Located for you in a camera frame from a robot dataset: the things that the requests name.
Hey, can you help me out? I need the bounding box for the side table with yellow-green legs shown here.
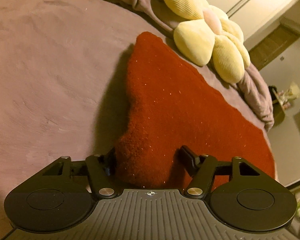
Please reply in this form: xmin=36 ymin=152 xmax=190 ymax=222
xmin=272 ymin=92 xmax=300 ymax=126

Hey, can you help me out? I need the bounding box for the cream flower-shaped pillow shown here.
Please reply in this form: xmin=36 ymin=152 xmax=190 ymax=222
xmin=125 ymin=0 xmax=251 ymax=83

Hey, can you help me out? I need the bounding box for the red knit cardigan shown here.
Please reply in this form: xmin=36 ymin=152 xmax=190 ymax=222
xmin=114 ymin=31 xmax=276 ymax=189

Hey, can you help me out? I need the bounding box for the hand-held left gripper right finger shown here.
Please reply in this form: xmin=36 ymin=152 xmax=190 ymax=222
xmin=177 ymin=145 xmax=268 ymax=198

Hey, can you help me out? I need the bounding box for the wooden door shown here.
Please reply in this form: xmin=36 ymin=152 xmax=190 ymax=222
xmin=248 ymin=25 xmax=298 ymax=71

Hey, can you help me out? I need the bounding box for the purple duvet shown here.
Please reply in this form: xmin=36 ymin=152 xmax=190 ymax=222
xmin=35 ymin=0 xmax=274 ymax=131

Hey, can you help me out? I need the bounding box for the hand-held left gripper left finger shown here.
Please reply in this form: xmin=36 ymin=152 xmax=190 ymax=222
xmin=40 ymin=147 xmax=118 ymax=197

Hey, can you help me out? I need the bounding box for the white paper bouquet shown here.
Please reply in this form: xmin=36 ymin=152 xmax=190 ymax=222
xmin=288 ymin=81 xmax=300 ymax=98

